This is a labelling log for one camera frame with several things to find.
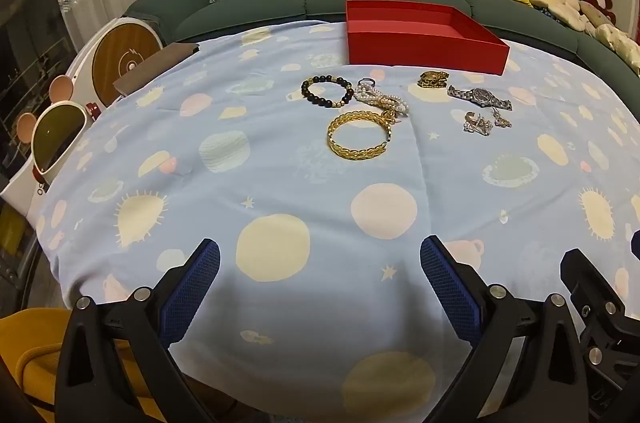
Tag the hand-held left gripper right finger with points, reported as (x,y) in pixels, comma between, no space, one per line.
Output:
(450,293)

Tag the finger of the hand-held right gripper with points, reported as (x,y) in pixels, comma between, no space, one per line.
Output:
(636,243)
(600,328)

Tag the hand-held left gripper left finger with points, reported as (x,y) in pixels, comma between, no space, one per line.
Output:
(192,293)

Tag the silver earring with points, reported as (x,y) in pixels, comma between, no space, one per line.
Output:
(482,127)
(501,119)

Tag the silver wristwatch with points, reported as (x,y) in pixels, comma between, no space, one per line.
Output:
(482,95)

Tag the red shallow box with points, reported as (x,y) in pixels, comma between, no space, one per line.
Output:
(425,53)

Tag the blue planet print tablecloth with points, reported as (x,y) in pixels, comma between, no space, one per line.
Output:
(300,183)

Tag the yellow chair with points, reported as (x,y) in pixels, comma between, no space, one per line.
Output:
(30,338)

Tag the cream satin cushion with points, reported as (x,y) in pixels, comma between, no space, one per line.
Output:
(620,40)

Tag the white bear-eared goggle device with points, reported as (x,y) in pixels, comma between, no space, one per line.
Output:
(55,133)

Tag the white device with wooden disc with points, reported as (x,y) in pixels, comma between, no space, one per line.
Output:
(125,53)

